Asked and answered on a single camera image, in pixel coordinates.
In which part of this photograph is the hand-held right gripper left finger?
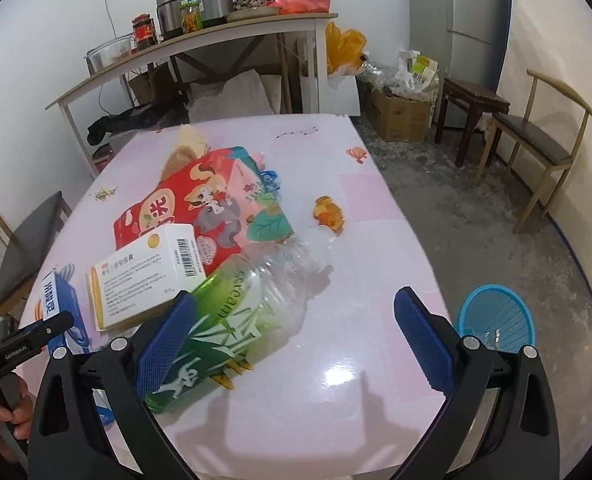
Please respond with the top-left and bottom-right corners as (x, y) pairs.
(28, 290), (199, 480)

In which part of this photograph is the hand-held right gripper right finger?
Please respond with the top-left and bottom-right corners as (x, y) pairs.
(393, 286), (561, 480)

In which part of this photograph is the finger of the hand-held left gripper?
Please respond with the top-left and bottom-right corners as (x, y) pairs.
(13, 310), (75, 349)

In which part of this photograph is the clear plastic bottle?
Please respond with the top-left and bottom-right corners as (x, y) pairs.
(236, 227), (341, 331)
(143, 255), (287, 413)

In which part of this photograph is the blue plastic basket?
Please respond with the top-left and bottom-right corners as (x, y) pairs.
(456, 284), (536, 356)

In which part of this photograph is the red printed pack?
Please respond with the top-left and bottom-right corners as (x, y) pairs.
(113, 152), (249, 278)

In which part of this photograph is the tan paper tissue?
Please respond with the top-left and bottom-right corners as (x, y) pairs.
(162, 124), (211, 181)

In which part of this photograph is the person's left hand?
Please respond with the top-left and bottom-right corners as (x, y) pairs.
(0, 376), (34, 444)

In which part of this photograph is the blue and white box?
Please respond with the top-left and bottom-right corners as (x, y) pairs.
(40, 266), (114, 426)

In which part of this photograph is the white medicine box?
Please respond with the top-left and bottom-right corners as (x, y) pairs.
(86, 224), (207, 333)

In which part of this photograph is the dark seat chair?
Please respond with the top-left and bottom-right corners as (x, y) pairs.
(0, 175), (71, 321)

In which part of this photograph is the red box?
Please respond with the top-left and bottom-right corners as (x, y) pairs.
(92, 142), (114, 171)

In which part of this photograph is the pink printed tablecloth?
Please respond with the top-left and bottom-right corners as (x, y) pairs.
(14, 112), (477, 480)

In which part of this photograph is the large cardboard box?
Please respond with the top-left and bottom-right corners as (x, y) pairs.
(366, 87), (431, 142)

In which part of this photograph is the black cloth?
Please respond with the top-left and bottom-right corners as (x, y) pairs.
(86, 95), (189, 143)

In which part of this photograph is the dark wooden stool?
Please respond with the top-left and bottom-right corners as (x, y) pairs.
(435, 78), (511, 168)

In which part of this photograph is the small cardboard box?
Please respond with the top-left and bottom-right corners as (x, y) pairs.
(128, 67), (177, 106)

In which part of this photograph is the white sack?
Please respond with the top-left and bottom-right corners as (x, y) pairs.
(188, 70), (277, 121)

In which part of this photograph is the clear plastic bags pile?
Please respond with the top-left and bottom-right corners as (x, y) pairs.
(366, 50), (439, 101)

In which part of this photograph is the green and white bag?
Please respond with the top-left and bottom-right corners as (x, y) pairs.
(411, 55), (439, 91)

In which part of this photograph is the clear plastic container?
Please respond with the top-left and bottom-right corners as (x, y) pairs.
(86, 35), (134, 76)

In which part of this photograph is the white side table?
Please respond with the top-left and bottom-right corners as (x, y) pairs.
(44, 12), (339, 181)

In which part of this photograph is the red chili sauce jar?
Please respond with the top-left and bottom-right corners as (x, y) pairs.
(130, 14), (157, 53)

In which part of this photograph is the orange plastic bag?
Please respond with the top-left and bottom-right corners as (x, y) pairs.
(325, 22), (367, 76)

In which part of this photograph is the green-lid pickle jar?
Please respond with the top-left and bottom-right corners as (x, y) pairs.
(178, 0), (204, 35)

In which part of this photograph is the grey refrigerator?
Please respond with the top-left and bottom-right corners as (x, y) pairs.
(407, 0), (514, 128)

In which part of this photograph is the shallow plate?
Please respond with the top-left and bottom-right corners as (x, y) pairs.
(226, 5), (281, 23)

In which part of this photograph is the wooden frame chair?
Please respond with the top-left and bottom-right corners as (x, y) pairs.
(478, 69), (592, 233)

